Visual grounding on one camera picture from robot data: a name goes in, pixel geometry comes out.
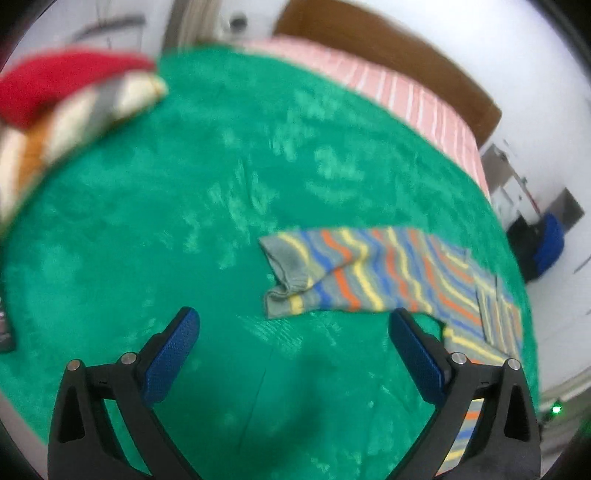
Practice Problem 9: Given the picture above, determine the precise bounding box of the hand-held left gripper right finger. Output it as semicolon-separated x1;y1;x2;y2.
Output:
385;308;542;480

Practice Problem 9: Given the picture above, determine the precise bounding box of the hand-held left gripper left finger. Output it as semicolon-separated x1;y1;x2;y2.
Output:
47;306;201;480

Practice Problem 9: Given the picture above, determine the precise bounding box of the striped knit sweater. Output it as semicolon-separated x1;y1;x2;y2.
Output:
259;226;525;476

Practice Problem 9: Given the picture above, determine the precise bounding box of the green plush blanket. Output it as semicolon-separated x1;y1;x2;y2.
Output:
0;46;541;480

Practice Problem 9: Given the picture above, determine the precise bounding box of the black jacket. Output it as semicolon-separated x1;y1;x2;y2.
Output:
506;215;548;282

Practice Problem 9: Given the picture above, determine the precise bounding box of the smartphone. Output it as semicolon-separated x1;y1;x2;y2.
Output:
0;295;16;354

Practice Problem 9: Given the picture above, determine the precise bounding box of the white wardrobe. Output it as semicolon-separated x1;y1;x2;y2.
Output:
526;152;591;398

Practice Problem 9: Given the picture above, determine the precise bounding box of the blue cloth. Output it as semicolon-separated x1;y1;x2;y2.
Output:
538;213;565;273

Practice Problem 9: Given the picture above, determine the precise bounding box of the white desk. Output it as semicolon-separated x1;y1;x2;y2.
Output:
480;143;541;227

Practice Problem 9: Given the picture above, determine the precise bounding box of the striped pillow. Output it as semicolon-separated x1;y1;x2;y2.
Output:
0;74;168;227

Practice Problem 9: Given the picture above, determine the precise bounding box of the pink striped bedsheet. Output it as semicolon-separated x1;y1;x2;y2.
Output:
240;34;492;199

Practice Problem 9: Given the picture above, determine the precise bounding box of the red folded cloth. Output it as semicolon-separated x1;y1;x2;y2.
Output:
0;50;155;130

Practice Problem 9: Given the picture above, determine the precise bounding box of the brown wooden headboard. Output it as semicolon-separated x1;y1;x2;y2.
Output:
274;0;503;146

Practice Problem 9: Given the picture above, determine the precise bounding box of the beige curtain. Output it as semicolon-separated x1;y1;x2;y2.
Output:
166;0;222;51

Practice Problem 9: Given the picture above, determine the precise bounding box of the dark slim object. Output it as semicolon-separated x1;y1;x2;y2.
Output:
76;15;146;40

